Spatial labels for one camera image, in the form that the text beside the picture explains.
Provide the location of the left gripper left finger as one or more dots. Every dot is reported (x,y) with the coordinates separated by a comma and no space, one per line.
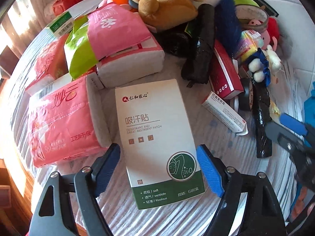
(54,214)

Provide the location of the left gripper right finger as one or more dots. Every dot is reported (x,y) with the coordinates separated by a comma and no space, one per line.
(262,215)

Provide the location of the blue plastic crate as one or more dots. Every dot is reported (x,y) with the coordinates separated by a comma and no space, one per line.
(309,108)

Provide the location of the striped grey tablecloth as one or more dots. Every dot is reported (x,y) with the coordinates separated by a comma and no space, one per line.
(117,203)

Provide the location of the small bear doll blue dress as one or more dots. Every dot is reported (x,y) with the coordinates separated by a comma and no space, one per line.
(264,65)

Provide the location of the small white red box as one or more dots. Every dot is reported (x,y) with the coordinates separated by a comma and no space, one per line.
(228,116)

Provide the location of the red white medicine box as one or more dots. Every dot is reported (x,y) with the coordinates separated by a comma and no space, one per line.
(224,79)

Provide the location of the large white green box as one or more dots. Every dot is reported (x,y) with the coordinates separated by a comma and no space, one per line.
(158,144)

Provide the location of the colourful small snack pack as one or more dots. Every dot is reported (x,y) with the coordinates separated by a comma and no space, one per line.
(249,43)

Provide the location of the red plush toy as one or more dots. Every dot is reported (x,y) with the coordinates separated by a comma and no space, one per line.
(273,28)

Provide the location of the black folded umbrella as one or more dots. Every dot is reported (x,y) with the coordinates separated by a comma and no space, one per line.
(197,67)

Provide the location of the blue feather duster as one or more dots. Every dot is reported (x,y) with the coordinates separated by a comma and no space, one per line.
(228,30)

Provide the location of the green frog plush toy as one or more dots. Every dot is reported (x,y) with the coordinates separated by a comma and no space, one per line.
(246,2)

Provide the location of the lime green snack pack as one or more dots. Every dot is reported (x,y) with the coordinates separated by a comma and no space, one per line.
(79,54)

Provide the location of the green tea box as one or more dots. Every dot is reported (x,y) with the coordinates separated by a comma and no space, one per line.
(61,25)

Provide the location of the pink pad pack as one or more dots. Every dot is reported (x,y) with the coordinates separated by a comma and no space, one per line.
(112,28)

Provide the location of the brown bear plush toy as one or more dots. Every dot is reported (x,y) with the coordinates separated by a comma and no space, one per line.
(166,14)

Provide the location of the window curtain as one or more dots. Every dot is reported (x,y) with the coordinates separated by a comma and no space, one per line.
(24,21)

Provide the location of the red handbag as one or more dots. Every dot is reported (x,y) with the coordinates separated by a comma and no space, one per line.
(60,6)

